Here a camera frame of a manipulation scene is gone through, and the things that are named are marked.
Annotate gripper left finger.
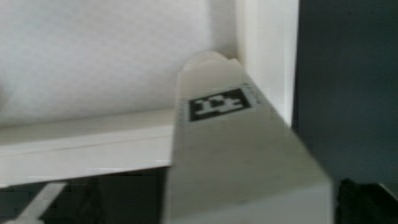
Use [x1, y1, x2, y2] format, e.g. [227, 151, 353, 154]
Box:
[10, 179, 103, 224]

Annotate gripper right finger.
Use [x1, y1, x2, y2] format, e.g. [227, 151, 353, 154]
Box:
[335, 179, 398, 224]

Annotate white desk top tray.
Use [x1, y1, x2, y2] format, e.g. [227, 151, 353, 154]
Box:
[0, 0, 300, 188]

